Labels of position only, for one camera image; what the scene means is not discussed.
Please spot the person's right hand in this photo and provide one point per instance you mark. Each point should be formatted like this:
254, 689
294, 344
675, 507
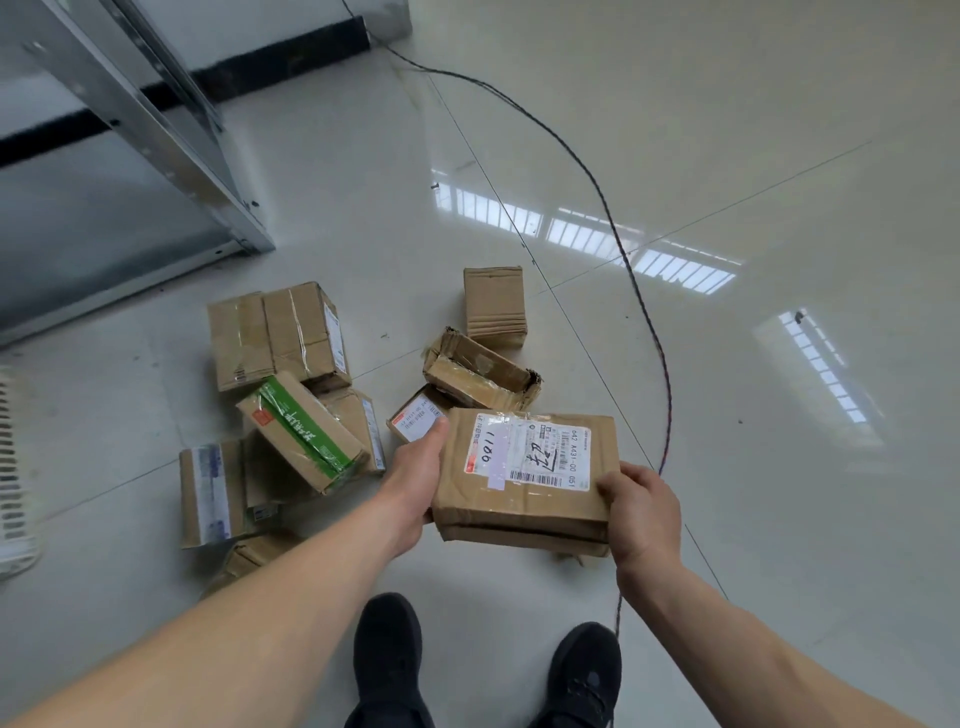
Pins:
646, 521

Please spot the person's left hand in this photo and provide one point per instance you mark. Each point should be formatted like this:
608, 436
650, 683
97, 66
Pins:
405, 491

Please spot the person's left thumb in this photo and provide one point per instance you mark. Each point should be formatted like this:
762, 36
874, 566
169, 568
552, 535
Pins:
431, 442

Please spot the person's right thumb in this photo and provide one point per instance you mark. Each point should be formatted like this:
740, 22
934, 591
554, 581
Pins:
619, 484

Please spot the parcel with white label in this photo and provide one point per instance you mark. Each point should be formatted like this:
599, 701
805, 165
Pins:
525, 469

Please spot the plain brown parcel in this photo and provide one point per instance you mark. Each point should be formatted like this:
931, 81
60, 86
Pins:
517, 538

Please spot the person's right forearm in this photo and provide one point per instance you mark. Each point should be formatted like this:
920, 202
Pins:
742, 649

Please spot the person's left forearm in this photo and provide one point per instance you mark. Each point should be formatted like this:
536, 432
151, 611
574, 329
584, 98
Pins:
225, 630

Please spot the pile of cardboard boxes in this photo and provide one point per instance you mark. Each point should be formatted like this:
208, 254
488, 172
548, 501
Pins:
300, 352

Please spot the person's black right shoe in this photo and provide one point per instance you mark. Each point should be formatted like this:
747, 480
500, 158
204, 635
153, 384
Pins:
581, 679

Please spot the person's black shoe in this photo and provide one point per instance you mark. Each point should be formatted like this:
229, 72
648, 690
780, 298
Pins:
581, 679
391, 660

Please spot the person's black left shoe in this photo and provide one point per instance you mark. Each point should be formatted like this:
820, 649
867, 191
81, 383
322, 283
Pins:
391, 660

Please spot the white plastic grille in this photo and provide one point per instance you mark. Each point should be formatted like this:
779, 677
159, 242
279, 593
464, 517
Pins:
11, 480

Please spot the grey metal shelf frame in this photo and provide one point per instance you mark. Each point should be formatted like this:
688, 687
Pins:
150, 150

